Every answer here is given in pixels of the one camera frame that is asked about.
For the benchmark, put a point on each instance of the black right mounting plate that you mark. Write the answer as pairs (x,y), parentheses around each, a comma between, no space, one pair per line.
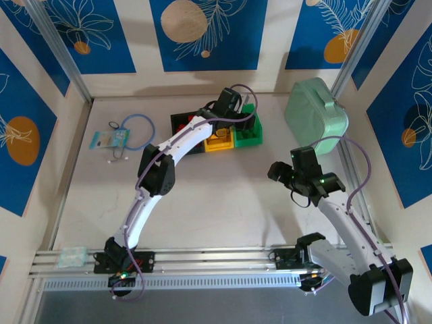
(285,260)

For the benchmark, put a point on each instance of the mint green zipper case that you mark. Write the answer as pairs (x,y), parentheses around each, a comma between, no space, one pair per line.
(314,111)

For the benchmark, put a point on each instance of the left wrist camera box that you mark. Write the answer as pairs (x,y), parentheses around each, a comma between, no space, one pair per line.
(229,99)

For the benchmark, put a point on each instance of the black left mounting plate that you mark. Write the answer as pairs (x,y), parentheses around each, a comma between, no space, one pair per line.
(148,261)

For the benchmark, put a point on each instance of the black plastic bin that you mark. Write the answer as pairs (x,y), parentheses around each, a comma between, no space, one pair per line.
(173,128)

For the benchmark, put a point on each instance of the white cotton swab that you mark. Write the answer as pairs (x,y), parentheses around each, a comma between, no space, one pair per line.
(118,160)

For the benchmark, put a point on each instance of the aluminium frame post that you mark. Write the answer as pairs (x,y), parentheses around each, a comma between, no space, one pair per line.
(64,57)
(354,57)

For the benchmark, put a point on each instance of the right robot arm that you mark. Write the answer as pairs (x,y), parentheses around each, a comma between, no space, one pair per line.
(341,222)

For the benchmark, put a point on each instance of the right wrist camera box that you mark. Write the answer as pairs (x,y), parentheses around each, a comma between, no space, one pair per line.
(305,158)

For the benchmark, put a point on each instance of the green plastic bin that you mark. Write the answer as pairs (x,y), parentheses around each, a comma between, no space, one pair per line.
(249,140)

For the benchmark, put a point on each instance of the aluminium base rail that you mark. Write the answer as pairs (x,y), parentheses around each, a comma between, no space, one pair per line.
(219,261)

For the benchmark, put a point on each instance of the yellow oval lego printed 120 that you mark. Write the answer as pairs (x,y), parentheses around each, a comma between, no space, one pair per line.
(221,133)

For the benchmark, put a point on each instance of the clear plastic packet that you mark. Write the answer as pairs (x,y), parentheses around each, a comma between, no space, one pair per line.
(71,257)

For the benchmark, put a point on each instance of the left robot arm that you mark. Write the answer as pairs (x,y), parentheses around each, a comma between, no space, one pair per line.
(189,138)

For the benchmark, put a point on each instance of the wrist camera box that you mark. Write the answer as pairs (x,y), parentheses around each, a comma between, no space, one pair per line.
(305,158)
(229,99)

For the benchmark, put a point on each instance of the yellow plastic bin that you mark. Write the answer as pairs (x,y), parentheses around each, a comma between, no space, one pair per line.
(219,146)

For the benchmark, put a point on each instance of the light blue wipes packet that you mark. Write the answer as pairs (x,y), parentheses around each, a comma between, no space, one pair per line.
(109,139)

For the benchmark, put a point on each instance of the blue floral wall panel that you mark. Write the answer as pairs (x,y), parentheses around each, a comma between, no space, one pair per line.
(398,175)
(37,40)
(101,57)
(20,182)
(373,50)
(303,50)
(236,50)

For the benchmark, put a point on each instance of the black mounting plate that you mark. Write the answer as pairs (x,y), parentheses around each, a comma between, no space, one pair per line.
(148,261)
(285,260)

